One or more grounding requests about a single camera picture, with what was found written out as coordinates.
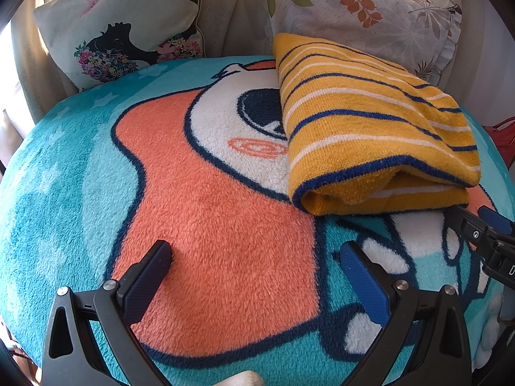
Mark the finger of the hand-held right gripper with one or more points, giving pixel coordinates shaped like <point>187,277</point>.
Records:
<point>495,218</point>
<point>468,227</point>

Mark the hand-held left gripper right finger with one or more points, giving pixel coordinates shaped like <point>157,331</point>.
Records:
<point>362,277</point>

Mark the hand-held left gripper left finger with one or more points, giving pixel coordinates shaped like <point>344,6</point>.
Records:
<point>147,277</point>

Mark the yellow striped knit sweater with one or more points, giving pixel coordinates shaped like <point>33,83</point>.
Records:
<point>362,128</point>

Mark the red cloth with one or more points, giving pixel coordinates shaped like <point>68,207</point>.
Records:
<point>501,134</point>

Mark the teal printed fleece blanket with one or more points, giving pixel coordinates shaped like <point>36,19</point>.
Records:
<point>221,209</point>

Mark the leaf print pillow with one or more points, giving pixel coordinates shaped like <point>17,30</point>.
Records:
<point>362,20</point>

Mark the bird print cushion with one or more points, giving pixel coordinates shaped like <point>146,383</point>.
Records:
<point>120,8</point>

